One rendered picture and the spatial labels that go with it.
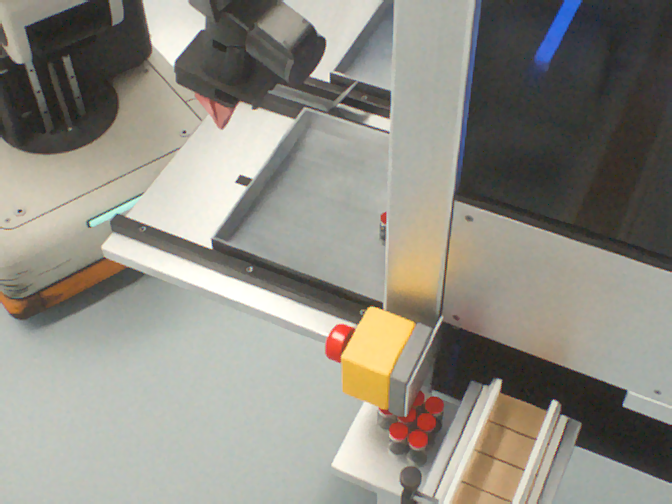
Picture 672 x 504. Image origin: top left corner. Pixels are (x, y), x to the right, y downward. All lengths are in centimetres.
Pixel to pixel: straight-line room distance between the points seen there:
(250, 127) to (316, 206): 18
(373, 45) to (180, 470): 100
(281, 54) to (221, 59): 9
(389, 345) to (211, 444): 117
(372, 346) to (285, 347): 124
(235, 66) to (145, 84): 139
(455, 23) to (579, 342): 36
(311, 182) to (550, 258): 52
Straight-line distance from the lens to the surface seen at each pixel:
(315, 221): 130
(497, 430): 108
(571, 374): 121
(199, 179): 137
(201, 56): 110
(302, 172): 136
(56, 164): 230
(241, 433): 214
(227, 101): 109
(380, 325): 102
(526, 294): 96
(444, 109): 82
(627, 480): 117
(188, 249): 126
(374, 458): 111
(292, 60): 98
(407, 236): 96
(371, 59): 152
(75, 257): 225
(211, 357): 224
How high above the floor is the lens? 187
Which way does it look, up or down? 51 degrees down
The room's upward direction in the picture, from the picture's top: 2 degrees counter-clockwise
